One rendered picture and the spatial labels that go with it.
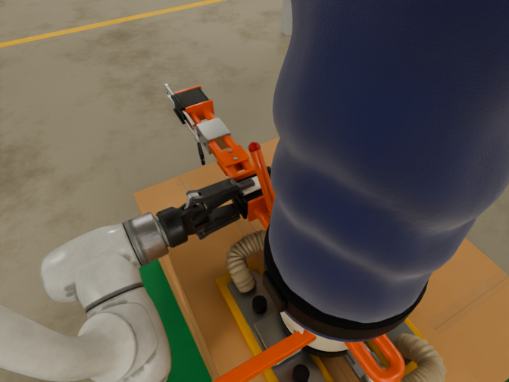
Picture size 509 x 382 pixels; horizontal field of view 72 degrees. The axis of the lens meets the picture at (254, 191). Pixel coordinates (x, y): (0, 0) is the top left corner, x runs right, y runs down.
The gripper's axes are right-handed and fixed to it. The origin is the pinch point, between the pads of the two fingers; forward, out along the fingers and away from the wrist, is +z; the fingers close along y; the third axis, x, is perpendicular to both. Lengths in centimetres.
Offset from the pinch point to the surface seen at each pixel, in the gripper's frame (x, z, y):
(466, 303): 35, 58, 54
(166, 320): -32, -30, 107
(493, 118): 35, -3, -43
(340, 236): 31.0, -8.9, -30.4
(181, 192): -54, -4, 53
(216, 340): 19.2, -19.4, 12.6
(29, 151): -189, -70, 108
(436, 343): 40.1, 16.3, 12.9
